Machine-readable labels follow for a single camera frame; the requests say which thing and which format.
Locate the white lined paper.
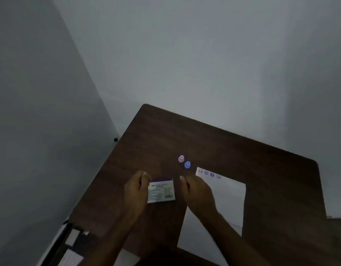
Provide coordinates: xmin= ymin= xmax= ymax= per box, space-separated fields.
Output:
xmin=57 ymin=249 xmax=84 ymax=266

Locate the small white card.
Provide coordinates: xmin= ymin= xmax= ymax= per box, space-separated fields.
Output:
xmin=65 ymin=229 xmax=81 ymax=246

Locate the white paper scrap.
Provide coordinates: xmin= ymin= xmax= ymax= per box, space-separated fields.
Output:
xmin=114 ymin=248 xmax=141 ymax=266

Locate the black frame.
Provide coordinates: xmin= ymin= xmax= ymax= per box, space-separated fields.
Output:
xmin=37 ymin=219 xmax=89 ymax=266

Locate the small white purple-edged box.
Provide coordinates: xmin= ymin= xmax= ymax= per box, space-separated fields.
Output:
xmin=147 ymin=178 xmax=176 ymax=204

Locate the person's left forearm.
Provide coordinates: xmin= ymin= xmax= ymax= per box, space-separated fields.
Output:
xmin=81 ymin=212 xmax=144 ymax=266

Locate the white paper sheet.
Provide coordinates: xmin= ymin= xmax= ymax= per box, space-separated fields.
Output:
xmin=177 ymin=167 xmax=246 ymax=266

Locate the person's right hand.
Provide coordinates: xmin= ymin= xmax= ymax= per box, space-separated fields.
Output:
xmin=179 ymin=175 xmax=218 ymax=219

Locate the person's right forearm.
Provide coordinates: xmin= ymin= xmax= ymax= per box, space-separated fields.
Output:
xmin=199 ymin=210 xmax=272 ymax=266

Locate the person's left hand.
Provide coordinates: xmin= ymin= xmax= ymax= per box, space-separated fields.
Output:
xmin=123 ymin=171 xmax=152 ymax=219

